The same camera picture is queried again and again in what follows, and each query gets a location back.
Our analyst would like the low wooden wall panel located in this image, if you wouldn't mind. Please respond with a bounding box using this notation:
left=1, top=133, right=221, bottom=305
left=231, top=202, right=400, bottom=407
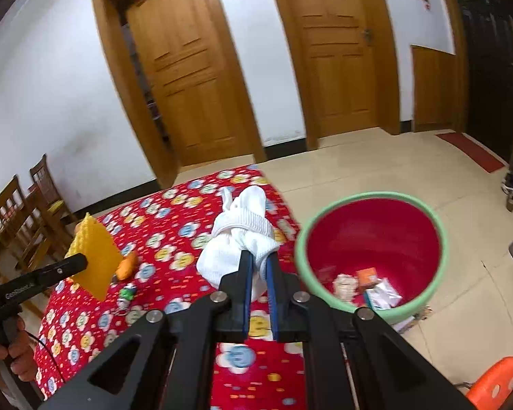
left=411, top=45, right=458, bottom=133

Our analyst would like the black cable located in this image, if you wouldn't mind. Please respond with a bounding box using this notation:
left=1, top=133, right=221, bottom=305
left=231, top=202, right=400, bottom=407
left=26, top=333, right=69, bottom=385

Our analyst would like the large white paper towel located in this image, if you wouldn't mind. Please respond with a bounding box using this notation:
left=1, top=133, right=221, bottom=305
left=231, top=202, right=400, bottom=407
left=196, top=186, right=281, bottom=300

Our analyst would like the red bin with green rim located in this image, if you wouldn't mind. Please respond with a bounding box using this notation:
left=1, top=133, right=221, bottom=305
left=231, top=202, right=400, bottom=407
left=294, top=191, right=449, bottom=325

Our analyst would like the red door mat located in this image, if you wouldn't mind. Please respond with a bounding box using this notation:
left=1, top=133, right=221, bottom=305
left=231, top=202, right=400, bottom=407
left=435, top=132, right=507, bottom=174

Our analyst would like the person's left hand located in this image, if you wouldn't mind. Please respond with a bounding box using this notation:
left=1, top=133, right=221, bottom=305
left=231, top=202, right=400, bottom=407
left=0, top=329, right=39, bottom=383

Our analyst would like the red smiley flower tablecloth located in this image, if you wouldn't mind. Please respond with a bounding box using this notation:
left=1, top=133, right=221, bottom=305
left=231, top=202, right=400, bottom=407
left=33, top=163, right=351, bottom=410

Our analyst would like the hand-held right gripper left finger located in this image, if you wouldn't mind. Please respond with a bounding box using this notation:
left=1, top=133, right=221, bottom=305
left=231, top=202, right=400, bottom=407
left=38, top=250, right=255, bottom=410

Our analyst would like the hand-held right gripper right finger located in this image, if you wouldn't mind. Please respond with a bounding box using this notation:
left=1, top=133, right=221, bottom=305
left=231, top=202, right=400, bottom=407
left=265, top=258, right=475, bottom=410

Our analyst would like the orange plastic stool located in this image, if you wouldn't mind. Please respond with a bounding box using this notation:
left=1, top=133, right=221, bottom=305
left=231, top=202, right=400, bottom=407
left=466, top=356, right=513, bottom=410

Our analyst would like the wooden door with frame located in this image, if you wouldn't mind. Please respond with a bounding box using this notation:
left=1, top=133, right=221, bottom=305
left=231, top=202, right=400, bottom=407
left=92, top=0, right=268, bottom=189
left=263, top=0, right=400, bottom=151

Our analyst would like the wooden chair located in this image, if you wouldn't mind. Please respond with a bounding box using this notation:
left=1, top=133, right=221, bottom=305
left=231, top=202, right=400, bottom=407
left=0, top=175, right=52, bottom=274
left=29, top=154, right=75, bottom=227

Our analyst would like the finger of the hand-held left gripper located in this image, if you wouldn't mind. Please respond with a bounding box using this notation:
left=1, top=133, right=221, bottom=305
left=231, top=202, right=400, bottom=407
left=26, top=253, right=89, bottom=286

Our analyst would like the yellow foam fruit net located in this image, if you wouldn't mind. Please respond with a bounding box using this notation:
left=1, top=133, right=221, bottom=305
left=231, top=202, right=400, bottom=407
left=64, top=213, right=124, bottom=302

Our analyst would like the dark metal door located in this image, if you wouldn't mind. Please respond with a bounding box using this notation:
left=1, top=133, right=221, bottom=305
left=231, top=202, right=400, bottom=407
left=436, top=0, right=513, bottom=165

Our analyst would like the small white tissue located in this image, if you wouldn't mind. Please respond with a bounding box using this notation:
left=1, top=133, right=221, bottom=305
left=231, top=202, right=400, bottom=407
left=333, top=274, right=359, bottom=302

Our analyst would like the orange cardboard box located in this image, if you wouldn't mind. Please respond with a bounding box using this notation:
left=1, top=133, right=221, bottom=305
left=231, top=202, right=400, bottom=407
left=355, top=267, right=379, bottom=289

